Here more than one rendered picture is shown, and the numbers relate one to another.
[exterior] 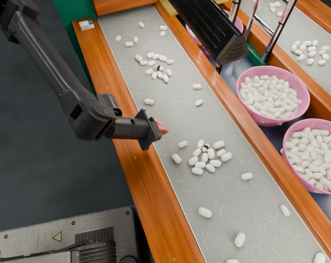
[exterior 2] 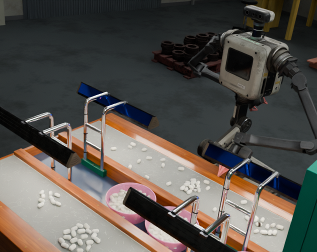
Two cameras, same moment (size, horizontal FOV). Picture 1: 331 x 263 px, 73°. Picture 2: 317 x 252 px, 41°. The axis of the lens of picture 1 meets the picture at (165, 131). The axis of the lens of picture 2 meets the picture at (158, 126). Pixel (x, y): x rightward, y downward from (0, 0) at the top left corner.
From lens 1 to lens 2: 2.43 m
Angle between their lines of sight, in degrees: 89
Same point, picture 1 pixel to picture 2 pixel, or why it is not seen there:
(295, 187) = (145, 181)
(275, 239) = (147, 170)
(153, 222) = (199, 160)
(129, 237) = not seen: hidden behind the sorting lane
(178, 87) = (235, 217)
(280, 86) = (166, 236)
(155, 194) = (205, 166)
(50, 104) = not seen: outside the picture
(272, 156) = (159, 190)
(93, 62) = not seen: hidden behind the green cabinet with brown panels
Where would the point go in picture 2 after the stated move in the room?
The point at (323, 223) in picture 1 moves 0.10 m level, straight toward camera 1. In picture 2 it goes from (130, 174) to (144, 168)
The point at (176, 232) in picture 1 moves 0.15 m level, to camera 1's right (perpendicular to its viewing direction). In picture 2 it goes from (188, 159) to (167, 164)
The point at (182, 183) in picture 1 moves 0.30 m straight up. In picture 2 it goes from (196, 176) to (203, 132)
